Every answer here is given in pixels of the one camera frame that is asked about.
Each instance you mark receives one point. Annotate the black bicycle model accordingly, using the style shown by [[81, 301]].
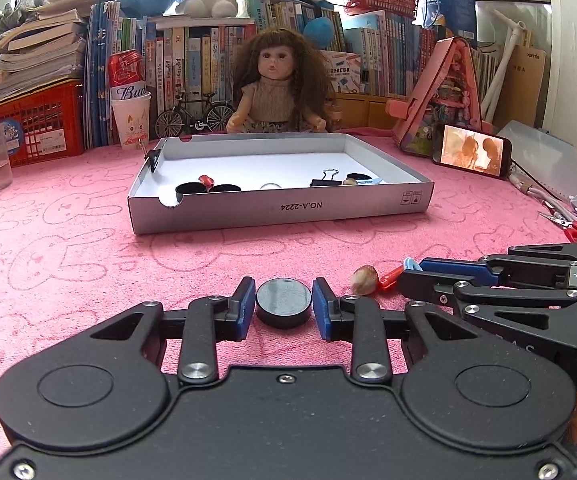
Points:
[[193, 112]]

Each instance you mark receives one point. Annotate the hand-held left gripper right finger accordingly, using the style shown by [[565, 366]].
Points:
[[322, 310]]

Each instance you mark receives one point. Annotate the red beer can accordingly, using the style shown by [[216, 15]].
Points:
[[126, 72]]

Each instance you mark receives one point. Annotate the clear plastic dome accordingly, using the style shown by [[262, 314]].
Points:
[[271, 186]]

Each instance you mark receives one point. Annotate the pink printed towel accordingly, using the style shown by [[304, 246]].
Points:
[[68, 260]]

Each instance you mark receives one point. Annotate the black binder clip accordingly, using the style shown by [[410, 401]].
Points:
[[152, 157], [327, 180]]

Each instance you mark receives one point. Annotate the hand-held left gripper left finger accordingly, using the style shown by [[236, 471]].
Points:
[[246, 307]]

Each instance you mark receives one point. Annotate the pink toy house box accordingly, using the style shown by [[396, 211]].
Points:
[[431, 95]]

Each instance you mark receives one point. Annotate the grey flat panel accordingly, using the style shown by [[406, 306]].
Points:
[[553, 155]]

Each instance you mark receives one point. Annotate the stack of lying books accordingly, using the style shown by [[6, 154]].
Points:
[[43, 55]]

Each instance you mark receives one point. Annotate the row of upright books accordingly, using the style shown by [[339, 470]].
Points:
[[193, 60]]

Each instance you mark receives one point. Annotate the wooden desk organizer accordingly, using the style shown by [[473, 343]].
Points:
[[363, 110]]

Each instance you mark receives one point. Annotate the brown-haired doll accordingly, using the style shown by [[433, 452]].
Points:
[[273, 70]]

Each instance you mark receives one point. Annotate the blue carton box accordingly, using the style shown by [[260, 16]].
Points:
[[453, 7]]

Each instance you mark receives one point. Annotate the white paper cup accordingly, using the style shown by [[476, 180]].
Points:
[[131, 122]]

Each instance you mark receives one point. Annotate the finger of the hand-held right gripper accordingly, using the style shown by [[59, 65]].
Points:
[[426, 287], [458, 270]]

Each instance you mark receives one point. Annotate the shallow grey cardboard box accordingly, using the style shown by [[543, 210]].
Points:
[[278, 210]]

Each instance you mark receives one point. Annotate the white plastic pipes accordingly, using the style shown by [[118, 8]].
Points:
[[503, 60]]

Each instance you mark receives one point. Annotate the white printed carton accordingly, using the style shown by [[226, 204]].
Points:
[[343, 70]]

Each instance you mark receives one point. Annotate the black smartphone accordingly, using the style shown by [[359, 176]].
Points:
[[473, 150]]

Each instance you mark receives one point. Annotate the small blue plastic clip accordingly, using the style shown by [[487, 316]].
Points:
[[374, 180], [411, 263]]

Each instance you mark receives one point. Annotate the red plastic crate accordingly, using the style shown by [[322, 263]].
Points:
[[43, 125]]

